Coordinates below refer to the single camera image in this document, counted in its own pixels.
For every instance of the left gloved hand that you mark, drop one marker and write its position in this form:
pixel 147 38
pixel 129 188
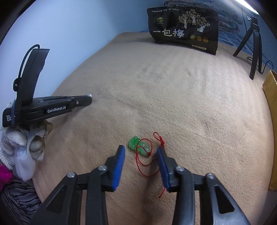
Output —
pixel 21 149

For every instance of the blue patterned bed sheet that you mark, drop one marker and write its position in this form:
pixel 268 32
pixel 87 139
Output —
pixel 232 39

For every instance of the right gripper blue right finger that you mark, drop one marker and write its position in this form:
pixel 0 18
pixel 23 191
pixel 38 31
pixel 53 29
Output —
pixel 167 167

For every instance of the black plum snack bag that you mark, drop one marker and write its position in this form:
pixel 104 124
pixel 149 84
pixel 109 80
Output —
pixel 192 26

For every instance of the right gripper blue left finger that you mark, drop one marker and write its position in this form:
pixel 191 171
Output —
pixel 115 167

